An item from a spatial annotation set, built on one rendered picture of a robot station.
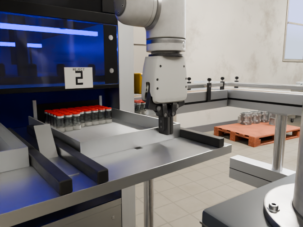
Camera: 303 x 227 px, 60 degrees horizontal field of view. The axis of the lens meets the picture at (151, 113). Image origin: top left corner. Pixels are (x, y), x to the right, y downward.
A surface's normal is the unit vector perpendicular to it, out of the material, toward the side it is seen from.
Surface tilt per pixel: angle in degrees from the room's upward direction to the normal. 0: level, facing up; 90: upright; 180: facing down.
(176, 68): 89
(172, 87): 93
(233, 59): 90
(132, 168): 0
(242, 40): 90
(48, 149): 55
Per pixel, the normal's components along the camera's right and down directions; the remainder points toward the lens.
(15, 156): 0.62, 0.14
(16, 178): 0.00, -0.99
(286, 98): -0.78, 0.11
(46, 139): 0.51, -0.45
